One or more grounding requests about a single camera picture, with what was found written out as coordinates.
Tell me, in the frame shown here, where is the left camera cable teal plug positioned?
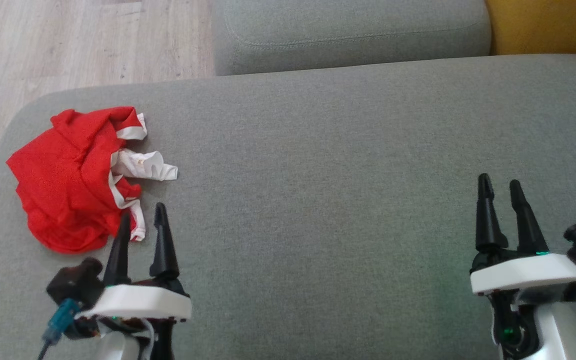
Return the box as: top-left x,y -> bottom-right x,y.
37,298 -> 82,360

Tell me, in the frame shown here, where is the large grey sofa chaise cushion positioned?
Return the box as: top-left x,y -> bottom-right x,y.
0,53 -> 576,360

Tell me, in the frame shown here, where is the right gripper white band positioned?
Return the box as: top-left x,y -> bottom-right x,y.
470,173 -> 576,322

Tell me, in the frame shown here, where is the grey sofa seat cushion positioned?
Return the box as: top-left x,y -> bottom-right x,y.
212,0 -> 492,77

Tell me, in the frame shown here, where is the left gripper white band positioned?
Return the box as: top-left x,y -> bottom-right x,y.
75,202 -> 193,335

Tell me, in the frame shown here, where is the red white basketball jersey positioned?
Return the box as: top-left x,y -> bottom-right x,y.
6,106 -> 179,254

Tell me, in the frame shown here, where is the large yellow sofa back cushion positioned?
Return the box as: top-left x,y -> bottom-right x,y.
485,0 -> 576,57

